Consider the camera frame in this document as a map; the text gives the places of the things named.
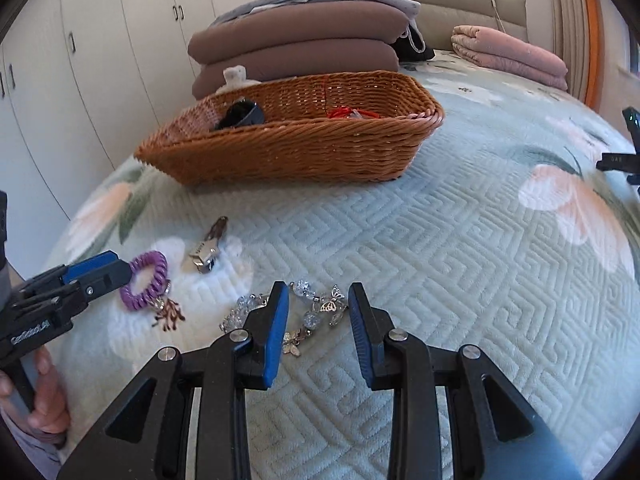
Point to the white wardrobe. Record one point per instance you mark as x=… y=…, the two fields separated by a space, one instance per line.
x=100 y=60

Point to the brown wicker basket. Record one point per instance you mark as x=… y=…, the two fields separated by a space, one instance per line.
x=300 y=152

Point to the rose gold tassel charm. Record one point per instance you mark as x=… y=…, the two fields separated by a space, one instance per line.
x=167 y=315

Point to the black tripod with device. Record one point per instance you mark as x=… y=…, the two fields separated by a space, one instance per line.
x=630 y=160

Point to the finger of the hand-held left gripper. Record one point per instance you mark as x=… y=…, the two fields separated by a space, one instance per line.
x=92 y=267

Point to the silver brown hair clip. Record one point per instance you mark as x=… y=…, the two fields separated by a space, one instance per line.
x=207 y=252

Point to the grey curtain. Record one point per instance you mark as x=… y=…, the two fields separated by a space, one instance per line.
x=565 y=25

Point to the orange curtain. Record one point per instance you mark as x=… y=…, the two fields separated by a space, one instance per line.
x=592 y=35

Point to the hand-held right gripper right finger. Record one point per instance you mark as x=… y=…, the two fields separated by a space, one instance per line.
x=362 y=340

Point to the beige padded headboard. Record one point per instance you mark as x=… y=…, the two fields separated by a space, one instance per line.
x=465 y=5

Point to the brown pillow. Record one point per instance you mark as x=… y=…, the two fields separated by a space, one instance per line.
x=310 y=62

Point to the white fluffy hair claw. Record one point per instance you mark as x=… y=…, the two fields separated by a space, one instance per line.
x=237 y=76

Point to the person's left forearm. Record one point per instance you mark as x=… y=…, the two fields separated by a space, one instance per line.
x=25 y=452

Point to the pink folded blanket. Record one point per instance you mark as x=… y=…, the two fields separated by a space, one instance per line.
x=510 y=55

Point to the person's left hand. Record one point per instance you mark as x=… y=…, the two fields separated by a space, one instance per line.
x=47 y=400

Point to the black cloth item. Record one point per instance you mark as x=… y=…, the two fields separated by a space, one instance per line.
x=412 y=45

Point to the black wristwatch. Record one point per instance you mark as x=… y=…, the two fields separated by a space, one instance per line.
x=240 y=114

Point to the green floral bedspread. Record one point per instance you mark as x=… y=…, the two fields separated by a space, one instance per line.
x=475 y=270

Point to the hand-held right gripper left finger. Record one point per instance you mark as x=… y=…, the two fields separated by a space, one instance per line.
x=277 y=340

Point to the folded brown blankets stack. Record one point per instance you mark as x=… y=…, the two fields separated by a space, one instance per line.
x=300 y=27

